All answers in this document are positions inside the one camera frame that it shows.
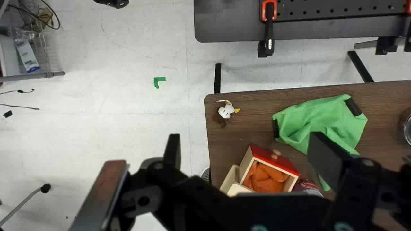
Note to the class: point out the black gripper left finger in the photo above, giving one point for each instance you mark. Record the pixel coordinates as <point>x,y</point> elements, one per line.
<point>107,192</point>

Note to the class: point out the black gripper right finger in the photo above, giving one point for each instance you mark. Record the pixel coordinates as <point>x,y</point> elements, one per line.
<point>328,160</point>

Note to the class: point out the cream wooden drawer box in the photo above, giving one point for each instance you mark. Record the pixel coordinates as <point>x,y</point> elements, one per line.
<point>229,181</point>

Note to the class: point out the red tin can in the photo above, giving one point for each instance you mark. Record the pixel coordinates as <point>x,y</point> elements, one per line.
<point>306,186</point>

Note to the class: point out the green cloth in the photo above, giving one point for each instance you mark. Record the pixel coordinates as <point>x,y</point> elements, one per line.
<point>321,119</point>

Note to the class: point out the orange soft toy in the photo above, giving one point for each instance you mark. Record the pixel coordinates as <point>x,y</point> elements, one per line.
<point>265,177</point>

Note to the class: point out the grey rod with black tip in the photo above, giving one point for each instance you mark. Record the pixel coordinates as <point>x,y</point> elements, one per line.
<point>30,200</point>

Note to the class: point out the small metal bowl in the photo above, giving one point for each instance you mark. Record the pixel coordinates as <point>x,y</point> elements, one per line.
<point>406,126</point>

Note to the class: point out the black table leg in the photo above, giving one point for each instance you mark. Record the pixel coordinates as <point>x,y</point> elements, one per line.
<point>360,65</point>
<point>217,78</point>

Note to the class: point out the white brown plush duck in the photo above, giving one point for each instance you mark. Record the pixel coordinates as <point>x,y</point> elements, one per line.
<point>225,112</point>

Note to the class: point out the thin grey rod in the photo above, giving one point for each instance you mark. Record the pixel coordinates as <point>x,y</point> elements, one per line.
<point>21,107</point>

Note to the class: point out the green tape floor marker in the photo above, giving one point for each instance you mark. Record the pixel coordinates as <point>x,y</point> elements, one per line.
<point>159,80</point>

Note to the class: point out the small black floor piece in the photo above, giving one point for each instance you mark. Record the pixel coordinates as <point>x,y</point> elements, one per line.
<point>8,113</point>

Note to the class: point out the white box with blue label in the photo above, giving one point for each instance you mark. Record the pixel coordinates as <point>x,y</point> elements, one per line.
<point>26,55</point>

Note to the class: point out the orange black bar clamp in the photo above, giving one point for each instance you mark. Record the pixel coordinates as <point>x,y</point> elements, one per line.
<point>268,10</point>

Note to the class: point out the black perforated workbench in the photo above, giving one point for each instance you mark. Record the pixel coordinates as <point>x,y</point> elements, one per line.
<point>231,26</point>

